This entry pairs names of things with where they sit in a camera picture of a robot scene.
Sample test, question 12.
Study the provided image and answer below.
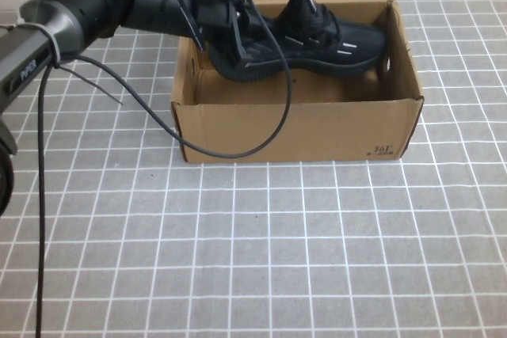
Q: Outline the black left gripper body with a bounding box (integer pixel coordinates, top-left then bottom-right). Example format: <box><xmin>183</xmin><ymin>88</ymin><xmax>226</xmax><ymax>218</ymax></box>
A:
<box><xmin>118</xmin><ymin>0</ymin><xmax>242</xmax><ymax>52</ymax></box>

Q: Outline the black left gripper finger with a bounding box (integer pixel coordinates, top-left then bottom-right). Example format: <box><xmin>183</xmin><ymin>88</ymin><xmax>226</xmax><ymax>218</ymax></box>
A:
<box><xmin>228</xmin><ymin>13</ymin><xmax>255</xmax><ymax>68</ymax></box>

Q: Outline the black sneaker shoe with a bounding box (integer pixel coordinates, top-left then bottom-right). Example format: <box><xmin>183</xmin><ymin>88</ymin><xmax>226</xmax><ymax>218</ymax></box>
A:
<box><xmin>205</xmin><ymin>0</ymin><xmax>386</xmax><ymax>84</ymax></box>

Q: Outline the brown cardboard shoe box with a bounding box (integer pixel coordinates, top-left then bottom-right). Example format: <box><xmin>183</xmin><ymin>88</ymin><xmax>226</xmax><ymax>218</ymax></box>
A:
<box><xmin>170</xmin><ymin>0</ymin><xmax>425</xmax><ymax>165</ymax></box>

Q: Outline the white zip tie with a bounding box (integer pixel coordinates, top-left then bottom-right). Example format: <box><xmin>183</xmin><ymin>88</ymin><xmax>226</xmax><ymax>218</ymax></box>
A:
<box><xmin>37</xmin><ymin>24</ymin><xmax>124</xmax><ymax>106</ymax></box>

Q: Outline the grey white-grid tablecloth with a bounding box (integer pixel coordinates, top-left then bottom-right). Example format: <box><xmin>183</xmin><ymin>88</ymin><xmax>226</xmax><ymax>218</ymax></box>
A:
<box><xmin>0</xmin><ymin>0</ymin><xmax>507</xmax><ymax>338</ymax></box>

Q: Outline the black left camera cable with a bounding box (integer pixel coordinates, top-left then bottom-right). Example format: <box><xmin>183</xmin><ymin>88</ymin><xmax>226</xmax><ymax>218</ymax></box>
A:
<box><xmin>34</xmin><ymin>0</ymin><xmax>294</xmax><ymax>338</ymax></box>

